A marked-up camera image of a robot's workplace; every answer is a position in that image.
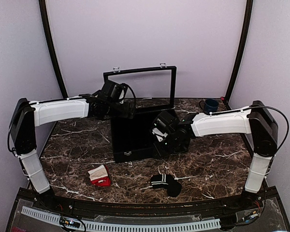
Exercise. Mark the black compartment display box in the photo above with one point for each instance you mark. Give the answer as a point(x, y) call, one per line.
point(131, 138)

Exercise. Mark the white slotted cable duct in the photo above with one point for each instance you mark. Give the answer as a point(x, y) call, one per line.
point(122, 224)

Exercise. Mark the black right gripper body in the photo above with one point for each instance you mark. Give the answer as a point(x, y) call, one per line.
point(170, 146)

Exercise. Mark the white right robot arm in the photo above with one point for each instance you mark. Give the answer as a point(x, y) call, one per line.
point(255, 120)

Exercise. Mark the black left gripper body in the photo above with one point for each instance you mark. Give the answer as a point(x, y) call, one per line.
point(112, 110)

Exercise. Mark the black right frame post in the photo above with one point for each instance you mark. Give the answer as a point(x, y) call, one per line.
point(240, 51)

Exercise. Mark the blue enamel mug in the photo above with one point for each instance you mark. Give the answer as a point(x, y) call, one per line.
point(208, 106)

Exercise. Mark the red and white sock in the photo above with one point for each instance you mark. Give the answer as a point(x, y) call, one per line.
point(100, 176)

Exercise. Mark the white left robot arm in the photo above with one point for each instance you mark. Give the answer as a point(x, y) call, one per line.
point(27, 116)

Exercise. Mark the black white-striped sock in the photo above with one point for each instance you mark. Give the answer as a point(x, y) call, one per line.
point(166, 181)

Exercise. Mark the black frame post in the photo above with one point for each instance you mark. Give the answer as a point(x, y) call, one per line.
point(51, 47)
point(240, 51)

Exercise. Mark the black left frame post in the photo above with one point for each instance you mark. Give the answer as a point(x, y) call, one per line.
point(51, 47)

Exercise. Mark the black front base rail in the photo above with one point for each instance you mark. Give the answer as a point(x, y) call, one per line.
point(76, 207)

